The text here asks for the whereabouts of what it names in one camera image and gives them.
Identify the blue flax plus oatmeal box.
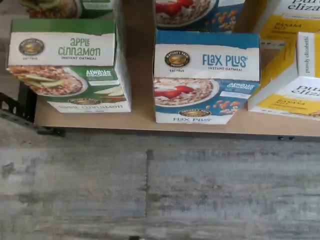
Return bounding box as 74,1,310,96
154,0,247,33
152,29,261,125

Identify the wooden oatmeal shelf board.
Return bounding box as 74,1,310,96
33,0,320,137

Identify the green apple cinnamon oatmeal box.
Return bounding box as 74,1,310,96
19,0,113,20
6,18,132,113

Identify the yellow banana nut oatmeal box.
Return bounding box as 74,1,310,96
247,31,320,121
258,0,320,42

